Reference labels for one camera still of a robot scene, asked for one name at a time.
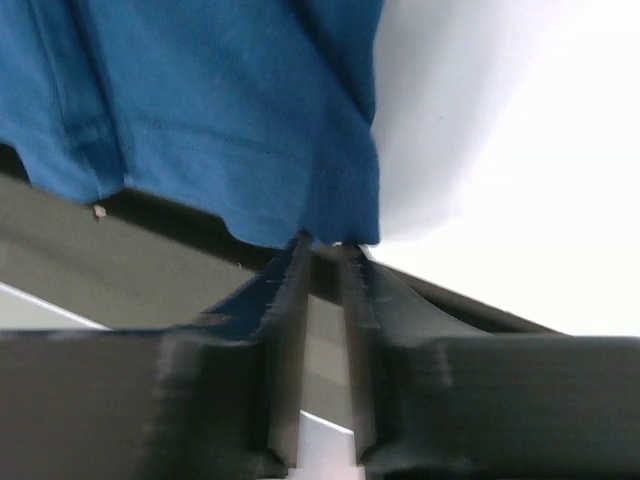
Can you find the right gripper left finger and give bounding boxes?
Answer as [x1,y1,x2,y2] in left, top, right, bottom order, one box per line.
[1,234,311,479]

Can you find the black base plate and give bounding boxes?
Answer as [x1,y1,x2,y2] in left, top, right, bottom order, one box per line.
[0,142,566,336]

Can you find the blue t shirt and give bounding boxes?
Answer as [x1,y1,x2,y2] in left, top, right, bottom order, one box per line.
[1,1,383,248]

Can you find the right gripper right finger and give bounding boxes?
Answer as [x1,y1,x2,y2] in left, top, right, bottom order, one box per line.
[339,245,639,479]

